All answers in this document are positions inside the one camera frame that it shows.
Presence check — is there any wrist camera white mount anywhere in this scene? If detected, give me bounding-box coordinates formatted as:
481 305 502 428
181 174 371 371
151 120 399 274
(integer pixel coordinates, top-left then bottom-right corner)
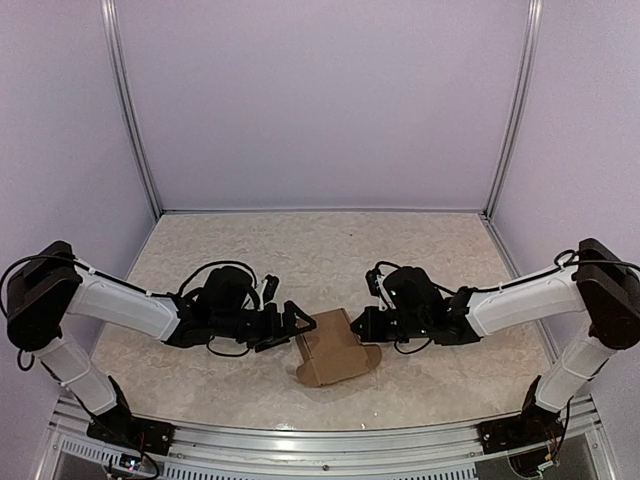
257 274 280 311
365 267 390 311

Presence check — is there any aluminium frame post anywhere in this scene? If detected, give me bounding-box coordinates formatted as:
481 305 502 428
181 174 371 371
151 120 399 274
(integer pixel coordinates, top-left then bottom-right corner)
482 0 545 219
100 0 164 222

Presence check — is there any left aluminium frame post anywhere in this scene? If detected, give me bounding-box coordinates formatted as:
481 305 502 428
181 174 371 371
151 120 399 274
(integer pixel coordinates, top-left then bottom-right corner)
100 0 164 222

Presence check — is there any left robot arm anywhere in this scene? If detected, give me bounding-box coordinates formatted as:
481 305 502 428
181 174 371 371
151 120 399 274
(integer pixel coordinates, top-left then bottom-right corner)
1 241 316 445

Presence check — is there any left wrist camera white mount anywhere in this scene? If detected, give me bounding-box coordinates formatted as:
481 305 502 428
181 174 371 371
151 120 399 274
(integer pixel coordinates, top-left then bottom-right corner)
257 274 280 311

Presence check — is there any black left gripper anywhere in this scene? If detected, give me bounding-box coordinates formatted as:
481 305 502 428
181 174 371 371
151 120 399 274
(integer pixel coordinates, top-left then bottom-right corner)
212 301 316 353

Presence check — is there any brown cardboard box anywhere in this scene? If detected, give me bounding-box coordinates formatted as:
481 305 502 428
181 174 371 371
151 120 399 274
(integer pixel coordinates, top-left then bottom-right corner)
296 308 382 388

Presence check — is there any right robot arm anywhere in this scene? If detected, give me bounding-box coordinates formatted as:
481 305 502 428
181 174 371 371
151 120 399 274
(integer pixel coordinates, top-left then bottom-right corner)
350 238 639 444

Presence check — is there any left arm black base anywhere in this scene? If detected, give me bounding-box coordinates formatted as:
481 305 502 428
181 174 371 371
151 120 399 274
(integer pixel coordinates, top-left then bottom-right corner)
86 376 175 456

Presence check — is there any right aluminium frame post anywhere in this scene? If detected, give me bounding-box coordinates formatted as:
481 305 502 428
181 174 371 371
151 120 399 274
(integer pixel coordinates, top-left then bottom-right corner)
482 0 545 219

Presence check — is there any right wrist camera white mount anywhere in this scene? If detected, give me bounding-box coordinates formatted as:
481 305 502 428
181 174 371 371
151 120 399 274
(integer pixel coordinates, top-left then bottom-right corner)
365 267 390 311

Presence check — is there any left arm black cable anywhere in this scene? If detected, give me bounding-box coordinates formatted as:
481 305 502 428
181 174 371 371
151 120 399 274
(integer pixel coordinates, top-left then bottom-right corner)
177 259 261 301

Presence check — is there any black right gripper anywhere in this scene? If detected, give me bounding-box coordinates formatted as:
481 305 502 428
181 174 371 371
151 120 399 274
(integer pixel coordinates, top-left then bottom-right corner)
351 305 429 342

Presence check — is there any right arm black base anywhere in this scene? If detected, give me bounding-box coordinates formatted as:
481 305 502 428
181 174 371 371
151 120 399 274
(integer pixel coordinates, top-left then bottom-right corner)
477 376 564 454

